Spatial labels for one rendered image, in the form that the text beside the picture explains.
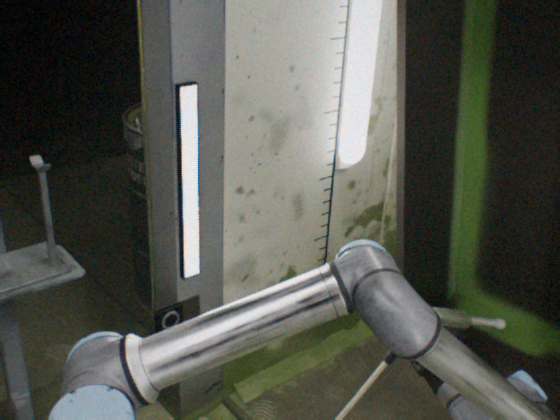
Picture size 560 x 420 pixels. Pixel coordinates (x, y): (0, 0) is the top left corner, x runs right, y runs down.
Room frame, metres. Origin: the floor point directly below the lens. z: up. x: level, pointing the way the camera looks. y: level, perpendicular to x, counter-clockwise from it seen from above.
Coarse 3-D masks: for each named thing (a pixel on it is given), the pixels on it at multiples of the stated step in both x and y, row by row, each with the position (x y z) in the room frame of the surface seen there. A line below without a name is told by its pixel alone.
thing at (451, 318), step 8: (440, 312) 1.50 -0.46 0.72; (448, 312) 1.52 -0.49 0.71; (456, 312) 1.54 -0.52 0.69; (464, 312) 1.57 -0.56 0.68; (448, 320) 1.49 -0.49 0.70; (456, 320) 1.51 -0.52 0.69; (464, 320) 1.53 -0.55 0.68; (472, 320) 1.56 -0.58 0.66; (480, 320) 1.59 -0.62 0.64; (488, 320) 1.61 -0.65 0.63; (496, 320) 1.63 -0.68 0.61; (448, 328) 1.51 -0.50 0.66; (456, 328) 1.53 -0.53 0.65; (464, 328) 1.54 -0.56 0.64; (392, 352) 1.47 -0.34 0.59; (384, 360) 1.47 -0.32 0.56; (392, 360) 1.47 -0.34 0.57
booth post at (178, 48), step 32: (160, 0) 1.75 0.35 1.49; (192, 0) 1.77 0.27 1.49; (224, 0) 1.84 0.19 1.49; (160, 32) 1.76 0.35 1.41; (192, 32) 1.77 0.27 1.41; (224, 32) 1.84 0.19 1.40; (160, 64) 1.76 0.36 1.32; (192, 64) 1.77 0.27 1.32; (224, 64) 1.84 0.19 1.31; (160, 96) 1.77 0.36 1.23; (224, 96) 1.84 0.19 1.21; (160, 128) 1.77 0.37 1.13; (160, 160) 1.78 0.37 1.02; (160, 192) 1.78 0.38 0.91; (160, 224) 1.79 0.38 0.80; (160, 256) 1.80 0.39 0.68; (160, 288) 1.80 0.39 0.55; (192, 288) 1.76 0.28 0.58; (192, 384) 1.75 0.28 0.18; (192, 416) 1.75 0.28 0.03
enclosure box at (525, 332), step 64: (448, 0) 1.66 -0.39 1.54; (512, 0) 1.69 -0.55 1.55; (448, 64) 1.69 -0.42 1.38; (512, 64) 1.70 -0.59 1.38; (448, 128) 1.73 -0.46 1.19; (512, 128) 1.71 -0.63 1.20; (448, 192) 1.78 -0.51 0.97; (512, 192) 1.72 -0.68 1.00; (448, 256) 1.83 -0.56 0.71; (512, 256) 1.74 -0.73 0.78; (512, 320) 1.75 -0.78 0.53
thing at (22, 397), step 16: (0, 224) 1.58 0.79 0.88; (0, 240) 1.58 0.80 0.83; (0, 304) 1.56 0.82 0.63; (0, 320) 1.55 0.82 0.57; (16, 320) 1.58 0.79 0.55; (0, 336) 1.55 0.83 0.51; (16, 336) 1.58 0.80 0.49; (0, 352) 1.57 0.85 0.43; (16, 352) 1.57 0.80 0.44; (16, 368) 1.57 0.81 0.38; (16, 384) 1.56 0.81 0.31; (16, 400) 1.56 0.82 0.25; (16, 416) 1.55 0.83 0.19; (32, 416) 1.58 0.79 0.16
